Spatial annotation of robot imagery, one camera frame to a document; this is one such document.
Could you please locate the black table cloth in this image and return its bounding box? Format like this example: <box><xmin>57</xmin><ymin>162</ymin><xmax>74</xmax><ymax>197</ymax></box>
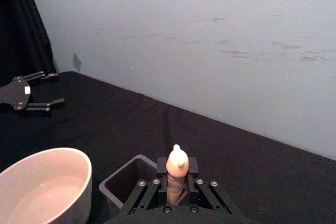
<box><xmin>0</xmin><ymin>71</ymin><xmax>336</xmax><ymax>224</ymax></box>

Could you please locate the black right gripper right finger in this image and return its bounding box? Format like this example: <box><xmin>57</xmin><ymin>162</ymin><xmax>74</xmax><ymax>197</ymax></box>
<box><xmin>185</xmin><ymin>156</ymin><xmax>243</xmax><ymax>216</ymax></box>

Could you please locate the peach sausage-shaped toy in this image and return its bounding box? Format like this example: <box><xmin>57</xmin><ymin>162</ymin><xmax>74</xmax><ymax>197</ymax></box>
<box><xmin>165</xmin><ymin>144</ymin><xmax>190</xmax><ymax>207</ymax></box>

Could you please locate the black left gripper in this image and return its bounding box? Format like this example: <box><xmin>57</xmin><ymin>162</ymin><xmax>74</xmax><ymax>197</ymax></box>
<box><xmin>0</xmin><ymin>70</ymin><xmax>66</xmax><ymax>117</ymax></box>

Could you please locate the grey square container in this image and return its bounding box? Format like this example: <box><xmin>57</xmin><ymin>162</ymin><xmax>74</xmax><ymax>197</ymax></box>
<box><xmin>99</xmin><ymin>154</ymin><xmax>159</xmax><ymax>212</ymax></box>

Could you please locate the white round bowl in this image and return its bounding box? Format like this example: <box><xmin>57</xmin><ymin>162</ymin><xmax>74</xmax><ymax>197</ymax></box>
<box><xmin>0</xmin><ymin>147</ymin><xmax>93</xmax><ymax>224</ymax></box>

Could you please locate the black hanging curtain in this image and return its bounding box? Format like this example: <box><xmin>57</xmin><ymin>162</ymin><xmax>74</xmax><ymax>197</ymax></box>
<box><xmin>0</xmin><ymin>0</ymin><xmax>60</xmax><ymax>86</ymax></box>

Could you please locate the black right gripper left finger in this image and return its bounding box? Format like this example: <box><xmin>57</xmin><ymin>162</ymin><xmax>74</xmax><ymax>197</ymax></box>
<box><xmin>121</xmin><ymin>157</ymin><xmax>170</xmax><ymax>216</ymax></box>

